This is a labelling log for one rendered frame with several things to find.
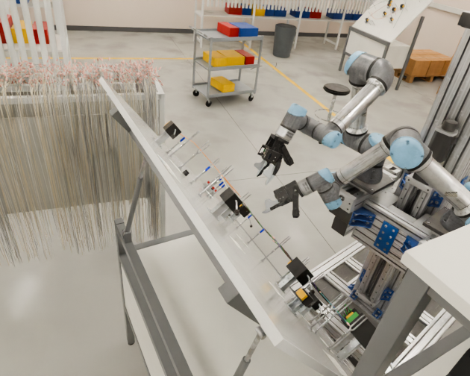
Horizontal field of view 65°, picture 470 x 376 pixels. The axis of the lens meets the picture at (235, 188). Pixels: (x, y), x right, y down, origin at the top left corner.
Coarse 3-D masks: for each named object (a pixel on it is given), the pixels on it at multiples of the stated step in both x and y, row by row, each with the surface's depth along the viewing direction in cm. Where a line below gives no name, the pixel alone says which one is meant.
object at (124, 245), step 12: (120, 228) 171; (120, 240) 180; (120, 252) 184; (132, 252) 160; (132, 264) 155; (144, 276) 150; (144, 288) 145; (156, 300) 141; (156, 312) 137; (156, 324) 136; (168, 324) 133; (168, 336) 129; (168, 348) 126; (180, 348) 126; (180, 360) 123; (180, 372) 119
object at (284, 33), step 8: (280, 24) 791; (288, 24) 800; (280, 32) 777; (288, 32) 773; (280, 40) 785; (288, 40) 784; (280, 48) 795; (288, 48) 796; (280, 56) 804; (288, 56) 810
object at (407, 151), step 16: (400, 144) 142; (416, 144) 139; (400, 160) 144; (416, 160) 141; (432, 160) 145; (432, 176) 145; (448, 176) 145; (448, 192) 146; (464, 192) 146; (464, 208) 148
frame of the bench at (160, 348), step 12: (156, 240) 195; (168, 240) 196; (120, 264) 188; (120, 276) 196; (132, 276) 174; (132, 288) 169; (144, 300) 164; (144, 312) 159; (132, 336) 226; (156, 336) 150; (156, 348) 146; (144, 360) 183; (168, 360) 142; (168, 372) 139
